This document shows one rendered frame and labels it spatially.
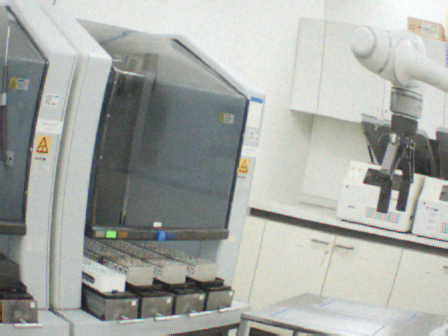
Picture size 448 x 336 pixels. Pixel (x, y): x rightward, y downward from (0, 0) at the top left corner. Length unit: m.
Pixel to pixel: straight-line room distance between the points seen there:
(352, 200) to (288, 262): 0.56
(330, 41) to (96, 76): 2.91
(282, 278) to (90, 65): 2.73
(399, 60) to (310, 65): 3.23
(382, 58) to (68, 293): 1.04
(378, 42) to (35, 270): 1.02
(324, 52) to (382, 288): 1.67
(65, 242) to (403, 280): 2.47
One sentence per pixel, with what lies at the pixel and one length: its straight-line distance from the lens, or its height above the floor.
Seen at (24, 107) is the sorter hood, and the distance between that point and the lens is 1.52.
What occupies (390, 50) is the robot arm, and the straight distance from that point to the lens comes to 1.25.
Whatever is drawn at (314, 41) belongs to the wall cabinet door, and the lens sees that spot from 4.49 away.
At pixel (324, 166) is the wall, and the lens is 4.72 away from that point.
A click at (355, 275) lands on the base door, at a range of 3.90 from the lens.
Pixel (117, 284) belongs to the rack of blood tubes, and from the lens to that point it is 1.80.
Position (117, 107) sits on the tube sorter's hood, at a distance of 1.74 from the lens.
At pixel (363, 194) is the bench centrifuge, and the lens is 3.88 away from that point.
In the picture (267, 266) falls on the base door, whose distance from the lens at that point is 4.20.
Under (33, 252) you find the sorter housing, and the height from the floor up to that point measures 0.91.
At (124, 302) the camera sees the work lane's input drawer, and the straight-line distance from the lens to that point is 1.79.
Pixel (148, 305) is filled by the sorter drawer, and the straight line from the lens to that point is 1.86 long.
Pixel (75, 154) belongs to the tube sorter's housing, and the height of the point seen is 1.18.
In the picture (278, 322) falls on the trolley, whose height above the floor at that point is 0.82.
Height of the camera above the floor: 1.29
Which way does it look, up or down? 3 degrees down
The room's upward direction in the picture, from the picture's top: 10 degrees clockwise
